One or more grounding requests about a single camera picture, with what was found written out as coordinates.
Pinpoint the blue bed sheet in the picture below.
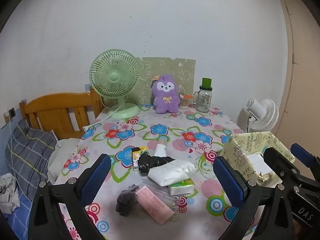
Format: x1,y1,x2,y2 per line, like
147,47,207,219
0,175,38,240

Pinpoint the crumpled grey white cloth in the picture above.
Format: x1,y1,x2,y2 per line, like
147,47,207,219
0,174,20,214

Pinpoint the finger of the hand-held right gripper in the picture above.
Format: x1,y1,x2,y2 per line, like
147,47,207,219
264,147,304,193
290,143,320,173

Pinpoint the clear packet with pink card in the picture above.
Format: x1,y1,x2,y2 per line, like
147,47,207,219
136,177,183,225

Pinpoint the black garbage bag roll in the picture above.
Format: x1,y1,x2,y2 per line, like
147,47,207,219
137,154,175,174

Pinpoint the white fan power cable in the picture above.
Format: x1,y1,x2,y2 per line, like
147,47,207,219
84,105,123,132

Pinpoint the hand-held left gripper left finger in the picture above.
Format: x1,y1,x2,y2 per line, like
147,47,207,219
29,153,112,240

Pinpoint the yellow cartoon tissue pack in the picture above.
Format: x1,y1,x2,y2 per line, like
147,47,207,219
132,146,148,172

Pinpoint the wooden bed headboard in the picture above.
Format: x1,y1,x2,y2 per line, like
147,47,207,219
19,86,105,139

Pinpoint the white floor fan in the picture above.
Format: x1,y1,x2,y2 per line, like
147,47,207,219
237,98,280,133

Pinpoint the purple plush toy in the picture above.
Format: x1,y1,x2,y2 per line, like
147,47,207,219
151,74,181,114

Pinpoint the glass jar with green lid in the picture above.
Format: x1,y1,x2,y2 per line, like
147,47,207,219
192,78,213,113

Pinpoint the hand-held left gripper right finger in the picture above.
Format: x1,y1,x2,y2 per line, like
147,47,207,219
213,156,294,240

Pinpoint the white charging cable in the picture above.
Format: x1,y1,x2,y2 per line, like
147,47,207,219
7,116,20,188

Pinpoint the green tissue packet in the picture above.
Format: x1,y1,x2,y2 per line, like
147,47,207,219
169,177,195,195

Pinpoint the green desk fan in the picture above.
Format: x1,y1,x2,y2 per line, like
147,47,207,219
89,49,141,119

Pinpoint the floral tablecloth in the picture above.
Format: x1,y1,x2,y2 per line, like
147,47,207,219
54,104,260,240

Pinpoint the cotton swab container orange lid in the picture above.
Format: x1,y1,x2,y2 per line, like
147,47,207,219
179,92,193,109

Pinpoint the yellow cartoon fabric storage box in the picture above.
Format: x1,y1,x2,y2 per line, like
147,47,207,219
220,131,297,187

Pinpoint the grey plaid pillow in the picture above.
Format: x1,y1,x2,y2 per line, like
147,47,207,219
5,119,58,198

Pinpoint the white bedding cloth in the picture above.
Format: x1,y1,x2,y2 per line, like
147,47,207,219
47,138,82,184

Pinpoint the beige door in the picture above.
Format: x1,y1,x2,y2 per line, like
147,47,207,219
272,0,320,158

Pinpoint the green patterned board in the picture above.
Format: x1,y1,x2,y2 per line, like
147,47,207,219
136,57,196,105

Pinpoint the grey scrunchie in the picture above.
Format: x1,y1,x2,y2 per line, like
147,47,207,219
115,184,140,217

